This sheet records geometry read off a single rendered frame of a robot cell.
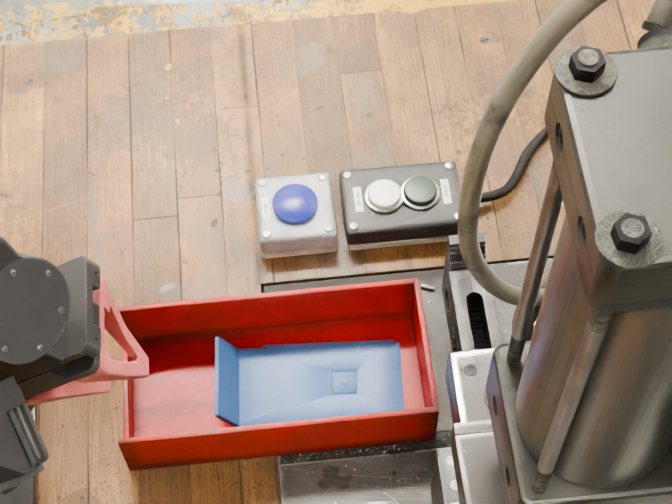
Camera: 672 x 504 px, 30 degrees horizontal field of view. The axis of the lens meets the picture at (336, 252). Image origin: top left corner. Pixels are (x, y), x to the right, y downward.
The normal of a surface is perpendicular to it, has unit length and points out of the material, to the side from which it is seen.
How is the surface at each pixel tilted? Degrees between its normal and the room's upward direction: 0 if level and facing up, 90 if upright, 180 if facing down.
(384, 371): 0
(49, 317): 64
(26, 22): 0
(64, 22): 0
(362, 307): 90
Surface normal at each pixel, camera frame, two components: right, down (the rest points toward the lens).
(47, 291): 0.78, 0.15
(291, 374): -0.01, -0.50
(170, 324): 0.11, 0.86
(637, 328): -0.39, 0.80
